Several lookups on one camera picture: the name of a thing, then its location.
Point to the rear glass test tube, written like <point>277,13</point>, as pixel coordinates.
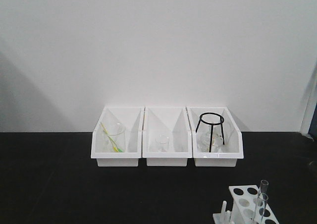
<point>263,186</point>

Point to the glass test tube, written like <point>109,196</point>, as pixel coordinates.
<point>260,207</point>
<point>263,186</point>

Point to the white test tube rack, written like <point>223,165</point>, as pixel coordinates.
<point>244,200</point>

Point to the front glass test tube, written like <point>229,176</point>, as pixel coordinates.
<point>260,207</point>

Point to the grey pegboard drying rack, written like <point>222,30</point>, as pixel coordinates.
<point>310,108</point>

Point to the small glass beaker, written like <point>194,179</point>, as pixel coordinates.
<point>162,143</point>

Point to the middle white storage bin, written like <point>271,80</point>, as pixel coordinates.
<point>172,122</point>

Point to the white storage bin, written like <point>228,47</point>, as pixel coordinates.
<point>132,118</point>
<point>230,152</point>
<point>172,122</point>

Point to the large glass beaker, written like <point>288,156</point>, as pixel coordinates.
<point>105,145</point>

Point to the left white storage bin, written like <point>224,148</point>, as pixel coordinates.
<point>132,118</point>

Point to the yellow green dropper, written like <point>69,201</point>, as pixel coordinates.
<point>114,136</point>

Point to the black metal tripod stand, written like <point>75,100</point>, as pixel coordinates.
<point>213,120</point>

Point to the right white storage bin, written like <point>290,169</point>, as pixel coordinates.
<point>230,152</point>

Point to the glass flask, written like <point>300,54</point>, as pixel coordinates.
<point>210,141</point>

